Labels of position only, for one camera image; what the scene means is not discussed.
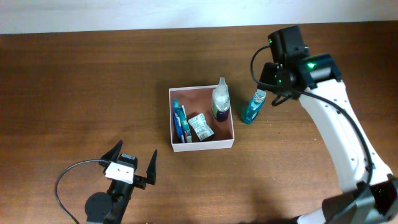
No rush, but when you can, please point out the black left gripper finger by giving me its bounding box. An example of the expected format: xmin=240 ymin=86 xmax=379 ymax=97
xmin=101 ymin=140 xmax=123 ymax=162
xmin=146 ymin=150 xmax=157 ymax=185

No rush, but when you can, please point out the teal mouthwash bottle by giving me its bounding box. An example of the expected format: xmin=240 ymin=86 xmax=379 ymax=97
xmin=243 ymin=89 xmax=266 ymax=124

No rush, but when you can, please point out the clear purple spray bottle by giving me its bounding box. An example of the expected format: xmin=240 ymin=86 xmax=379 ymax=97
xmin=211 ymin=77 xmax=230 ymax=122

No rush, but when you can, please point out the green toothpaste tube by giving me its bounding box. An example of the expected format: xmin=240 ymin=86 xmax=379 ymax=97
xmin=179 ymin=105 xmax=192 ymax=143

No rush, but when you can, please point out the blue white toothbrush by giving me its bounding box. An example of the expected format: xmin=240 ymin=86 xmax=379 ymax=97
xmin=173 ymin=100 xmax=185 ymax=143

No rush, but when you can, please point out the white green packet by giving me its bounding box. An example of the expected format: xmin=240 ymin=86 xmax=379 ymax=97
xmin=188 ymin=113 xmax=215 ymax=141

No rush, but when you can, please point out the blue disposable razor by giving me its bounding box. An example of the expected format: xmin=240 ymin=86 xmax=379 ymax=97
xmin=173 ymin=113 xmax=181 ymax=143

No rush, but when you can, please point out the pink open cardboard box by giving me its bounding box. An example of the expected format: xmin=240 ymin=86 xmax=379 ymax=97
xmin=169 ymin=85 xmax=235 ymax=152

